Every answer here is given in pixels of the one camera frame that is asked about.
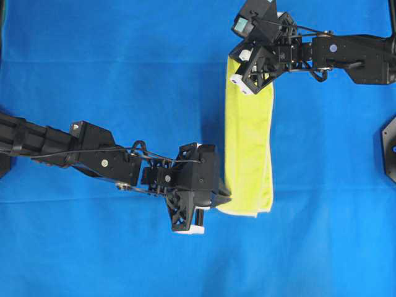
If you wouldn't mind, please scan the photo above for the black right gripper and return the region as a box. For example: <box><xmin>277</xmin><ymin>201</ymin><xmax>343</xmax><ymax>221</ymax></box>
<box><xmin>229</xmin><ymin>41</ymin><xmax>294</xmax><ymax>95</ymax></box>

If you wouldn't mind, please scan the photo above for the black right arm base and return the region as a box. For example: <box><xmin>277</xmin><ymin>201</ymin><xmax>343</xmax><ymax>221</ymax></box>
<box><xmin>380</xmin><ymin>115</ymin><xmax>396</xmax><ymax>184</ymax></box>

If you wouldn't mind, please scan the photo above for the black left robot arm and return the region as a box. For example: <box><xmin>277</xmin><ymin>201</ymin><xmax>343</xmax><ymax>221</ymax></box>
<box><xmin>1</xmin><ymin>113</ymin><xmax>231</xmax><ymax>235</ymax></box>

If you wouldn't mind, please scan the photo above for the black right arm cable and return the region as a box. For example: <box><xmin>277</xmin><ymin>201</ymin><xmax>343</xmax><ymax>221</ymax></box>
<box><xmin>262</xmin><ymin>17</ymin><xmax>334</xmax><ymax>40</ymax></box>

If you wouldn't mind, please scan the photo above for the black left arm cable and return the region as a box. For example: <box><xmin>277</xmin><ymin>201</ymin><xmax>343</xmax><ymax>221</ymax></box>
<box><xmin>0</xmin><ymin>140</ymin><xmax>207</xmax><ymax>165</ymax></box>

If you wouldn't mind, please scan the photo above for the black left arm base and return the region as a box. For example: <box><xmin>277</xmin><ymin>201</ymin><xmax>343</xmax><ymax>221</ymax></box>
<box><xmin>1</xmin><ymin>106</ymin><xmax>15</xmax><ymax>178</ymax></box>

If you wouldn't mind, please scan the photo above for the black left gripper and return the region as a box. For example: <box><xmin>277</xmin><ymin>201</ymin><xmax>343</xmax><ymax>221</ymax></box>
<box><xmin>165</xmin><ymin>143</ymin><xmax>232</xmax><ymax>235</ymax></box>

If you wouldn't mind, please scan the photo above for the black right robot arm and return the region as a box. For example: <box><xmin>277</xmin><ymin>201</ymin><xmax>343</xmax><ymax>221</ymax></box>
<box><xmin>230</xmin><ymin>30</ymin><xmax>395</xmax><ymax>95</ymax></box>

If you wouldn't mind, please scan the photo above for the blue table cloth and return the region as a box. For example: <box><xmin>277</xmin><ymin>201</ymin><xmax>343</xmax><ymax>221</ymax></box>
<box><xmin>1</xmin><ymin>1</ymin><xmax>395</xmax><ymax>296</ymax></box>

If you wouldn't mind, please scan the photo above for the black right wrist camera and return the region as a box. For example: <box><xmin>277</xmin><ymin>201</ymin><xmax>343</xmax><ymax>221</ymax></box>
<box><xmin>231</xmin><ymin>0</ymin><xmax>294</xmax><ymax>43</ymax></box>

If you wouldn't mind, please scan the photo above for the yellow-green towel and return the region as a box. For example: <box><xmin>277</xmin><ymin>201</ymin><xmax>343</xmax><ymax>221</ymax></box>
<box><xmin>218</xmin><ymin>59</ymin><xmax>274</xmax><ymax>217</ymax></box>

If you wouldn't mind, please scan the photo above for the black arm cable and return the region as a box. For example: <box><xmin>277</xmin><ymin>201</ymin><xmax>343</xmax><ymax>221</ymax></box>
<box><xmin>0</xmin><ymin>140</ymin><xmax>207</xmax><ymax>165</ymax></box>
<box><xmin>262</xmin><ymin>17</ymin><xmax>334</xmax><ymax>40</ymax></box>

